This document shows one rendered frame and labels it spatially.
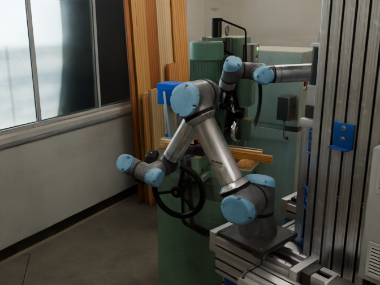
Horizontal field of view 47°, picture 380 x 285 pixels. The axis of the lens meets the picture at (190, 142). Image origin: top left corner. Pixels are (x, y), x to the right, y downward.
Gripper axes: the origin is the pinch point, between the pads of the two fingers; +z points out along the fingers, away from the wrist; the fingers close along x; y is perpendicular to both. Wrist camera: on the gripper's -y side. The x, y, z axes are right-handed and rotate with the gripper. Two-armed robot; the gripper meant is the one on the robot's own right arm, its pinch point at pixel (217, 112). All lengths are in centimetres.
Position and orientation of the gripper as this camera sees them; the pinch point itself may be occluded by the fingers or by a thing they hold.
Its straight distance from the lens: 218.8
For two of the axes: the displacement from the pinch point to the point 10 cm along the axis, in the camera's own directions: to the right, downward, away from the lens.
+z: -1.4, 6.3, 7.6
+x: 9.7, -0.7, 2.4
